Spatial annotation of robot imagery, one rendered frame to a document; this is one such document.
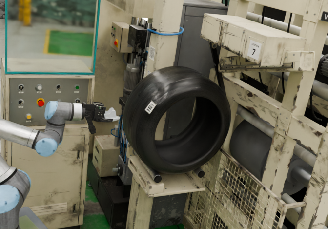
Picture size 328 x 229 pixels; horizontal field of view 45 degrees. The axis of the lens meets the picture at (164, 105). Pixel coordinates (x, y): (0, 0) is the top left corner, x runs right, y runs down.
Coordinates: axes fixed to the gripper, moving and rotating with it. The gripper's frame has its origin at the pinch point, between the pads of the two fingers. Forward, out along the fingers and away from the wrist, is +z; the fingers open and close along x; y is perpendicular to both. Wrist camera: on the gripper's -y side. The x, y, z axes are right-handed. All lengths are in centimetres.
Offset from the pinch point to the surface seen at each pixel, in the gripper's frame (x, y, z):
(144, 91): 1.6, 16.2, 12.3
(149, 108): -10.4, 11.4, 11.8
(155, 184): -10.9, -33.6, 27.0
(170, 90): -10.1, 22.1, 21.2
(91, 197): 107, -119, 36
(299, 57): -46, 56, 63
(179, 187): -8, -38, 45
